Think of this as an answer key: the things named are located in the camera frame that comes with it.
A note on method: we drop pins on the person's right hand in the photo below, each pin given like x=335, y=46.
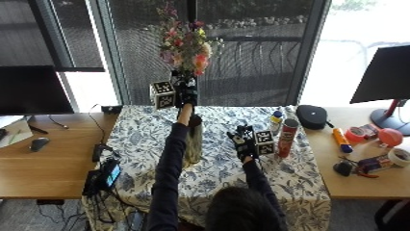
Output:
x=244, y=144

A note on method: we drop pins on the person's left hand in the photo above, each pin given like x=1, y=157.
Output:
x=187, y=92

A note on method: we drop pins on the colourful flower bouquet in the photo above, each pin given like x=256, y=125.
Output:
x=187, y=45

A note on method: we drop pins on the white marker cube on right glove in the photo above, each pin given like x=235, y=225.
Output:
x=266, y=142

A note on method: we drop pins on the white marker cube on glove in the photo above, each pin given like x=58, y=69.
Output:
x=163, y=95
x=266, y=142

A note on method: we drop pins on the white marker cube on left glove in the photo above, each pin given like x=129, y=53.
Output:
x=163, y=95

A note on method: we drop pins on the white spray bottle blue cap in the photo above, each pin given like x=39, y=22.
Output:
x=276, y=122

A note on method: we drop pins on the red snack tube can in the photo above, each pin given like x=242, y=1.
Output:
x=288, y=138

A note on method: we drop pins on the blue floral tablecloth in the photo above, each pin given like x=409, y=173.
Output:
x=214, y=166

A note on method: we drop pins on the black oval case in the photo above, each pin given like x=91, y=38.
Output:
x=312, y=116

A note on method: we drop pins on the small black box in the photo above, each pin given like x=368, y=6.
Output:
x=111, y=109

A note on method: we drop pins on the the person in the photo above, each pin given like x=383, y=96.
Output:
x=214, y=192

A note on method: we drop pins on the orange blue glue tube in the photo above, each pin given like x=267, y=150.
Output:
x=343, y=140

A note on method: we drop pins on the small black round device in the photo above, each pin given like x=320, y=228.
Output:
x=344, y=167

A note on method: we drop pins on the red tape roll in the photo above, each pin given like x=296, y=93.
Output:
x=356, y=134

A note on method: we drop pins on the black power adapter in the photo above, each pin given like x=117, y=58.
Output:
x=98, y=152

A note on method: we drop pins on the dark purple packet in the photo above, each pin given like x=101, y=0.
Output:
x=375, y=162

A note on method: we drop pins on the black device with lit screen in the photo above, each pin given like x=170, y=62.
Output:
x=110, y=173

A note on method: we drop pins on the black monitor red stand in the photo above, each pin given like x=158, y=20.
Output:
x=384, y=83

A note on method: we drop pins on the white tape roll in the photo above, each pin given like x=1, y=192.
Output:
x=400, y=157

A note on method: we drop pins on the black computer mouse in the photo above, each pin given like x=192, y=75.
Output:
x=39, y=143

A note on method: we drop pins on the white paper sheet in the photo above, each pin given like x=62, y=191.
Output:
x=15, y=132

